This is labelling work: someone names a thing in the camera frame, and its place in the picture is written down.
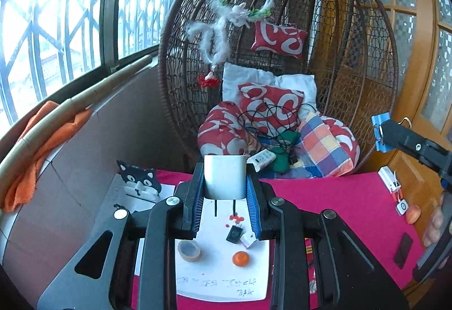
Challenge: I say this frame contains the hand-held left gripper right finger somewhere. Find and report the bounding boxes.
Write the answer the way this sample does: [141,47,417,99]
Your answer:
[246,163,410,310]

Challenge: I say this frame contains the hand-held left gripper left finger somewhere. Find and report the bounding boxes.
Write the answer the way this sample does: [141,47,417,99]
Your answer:
[37,163,206,310]

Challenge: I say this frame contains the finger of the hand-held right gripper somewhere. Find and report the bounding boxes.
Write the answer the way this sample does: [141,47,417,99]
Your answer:
[371,112,452,188]

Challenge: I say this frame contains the white power adapter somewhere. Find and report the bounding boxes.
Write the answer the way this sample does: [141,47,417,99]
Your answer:
[204,155,247,218]

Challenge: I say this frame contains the orange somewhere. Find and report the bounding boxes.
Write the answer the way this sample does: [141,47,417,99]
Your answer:
[232,251,251,267]

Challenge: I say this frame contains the person's right hand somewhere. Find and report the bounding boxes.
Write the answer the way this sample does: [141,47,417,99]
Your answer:
[423,193,447,248]

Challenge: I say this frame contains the black smartphone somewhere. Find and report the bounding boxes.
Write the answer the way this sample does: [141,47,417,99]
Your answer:
[394,233,414,269]

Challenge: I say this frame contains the small black packet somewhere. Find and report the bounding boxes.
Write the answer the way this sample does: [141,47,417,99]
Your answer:
[226,225,244,244]

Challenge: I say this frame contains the flat white box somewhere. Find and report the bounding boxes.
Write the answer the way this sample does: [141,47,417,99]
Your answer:
[378,166,401,194]

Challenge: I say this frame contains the white power strip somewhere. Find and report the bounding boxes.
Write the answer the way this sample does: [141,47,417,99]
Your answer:
[247,149,277,171]

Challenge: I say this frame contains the tape roll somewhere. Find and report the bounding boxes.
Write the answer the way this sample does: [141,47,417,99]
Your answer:
[177,240,202,263]

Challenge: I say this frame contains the red apple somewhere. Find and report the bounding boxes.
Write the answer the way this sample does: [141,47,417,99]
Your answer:
[405,205,421,225]

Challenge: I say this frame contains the red and white clip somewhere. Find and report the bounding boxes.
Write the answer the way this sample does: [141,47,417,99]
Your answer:
[391,172,404,202]

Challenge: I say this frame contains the green cloth bag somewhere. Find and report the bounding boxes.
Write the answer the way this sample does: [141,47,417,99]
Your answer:
[270,130,301,170]

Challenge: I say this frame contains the black cat phone stand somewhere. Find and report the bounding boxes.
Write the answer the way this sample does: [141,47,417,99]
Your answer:
[116,160,163,198]

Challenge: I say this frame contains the red printed packet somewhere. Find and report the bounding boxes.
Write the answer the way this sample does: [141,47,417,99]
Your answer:
[304,237,316,294]

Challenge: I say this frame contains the pink tablecloth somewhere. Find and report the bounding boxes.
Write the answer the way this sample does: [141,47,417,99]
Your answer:
[132,169,424,310]

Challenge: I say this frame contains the plaid cushion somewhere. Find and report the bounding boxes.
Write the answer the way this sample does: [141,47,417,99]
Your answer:
[261,110,354,179]

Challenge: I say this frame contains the square red white cushion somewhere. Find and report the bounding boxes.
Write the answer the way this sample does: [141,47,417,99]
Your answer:
[238,82,305,132]

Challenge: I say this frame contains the brown wicker hanging chair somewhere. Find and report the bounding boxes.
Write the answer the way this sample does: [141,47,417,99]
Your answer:
[158,0,399,178]

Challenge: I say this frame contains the beige bamboo pole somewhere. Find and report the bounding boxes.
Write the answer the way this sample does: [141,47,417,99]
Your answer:
[0,54,154,187]

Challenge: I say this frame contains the orange cloth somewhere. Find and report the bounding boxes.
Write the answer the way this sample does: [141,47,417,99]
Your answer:
[0,100,93,213]

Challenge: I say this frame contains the small red white pillow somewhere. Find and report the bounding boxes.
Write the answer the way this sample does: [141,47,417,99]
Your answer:
[251,20,308,60]

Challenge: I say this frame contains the white hoop dreamcatcher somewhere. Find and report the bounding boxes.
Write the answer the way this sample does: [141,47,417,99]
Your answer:
[187,0,275,89]

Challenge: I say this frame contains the window with metal grille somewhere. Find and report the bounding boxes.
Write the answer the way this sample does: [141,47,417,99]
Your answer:
[0,0,193,130]

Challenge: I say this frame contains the thin black cable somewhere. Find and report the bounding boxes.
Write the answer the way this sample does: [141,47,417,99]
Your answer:
[236,101,319,166]

